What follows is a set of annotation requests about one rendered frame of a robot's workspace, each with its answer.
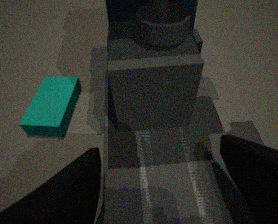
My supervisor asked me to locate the blue arbor press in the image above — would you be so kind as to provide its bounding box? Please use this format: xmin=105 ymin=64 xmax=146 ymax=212
xmin=102 ymin=0 xmax=258 ymax=224

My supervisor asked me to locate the teal rectangular block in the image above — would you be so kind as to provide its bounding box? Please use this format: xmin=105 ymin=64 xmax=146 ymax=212
xmin=20 ymin=76 xmax=81 ymax=137

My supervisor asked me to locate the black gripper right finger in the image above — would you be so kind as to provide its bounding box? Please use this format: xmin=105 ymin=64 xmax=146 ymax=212
xmin=220 ymin=135 xmax=278 ymax=224

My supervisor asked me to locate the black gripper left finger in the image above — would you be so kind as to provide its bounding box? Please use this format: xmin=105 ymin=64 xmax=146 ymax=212
xmin=0 ymin=148 xmax=101 ymax=224

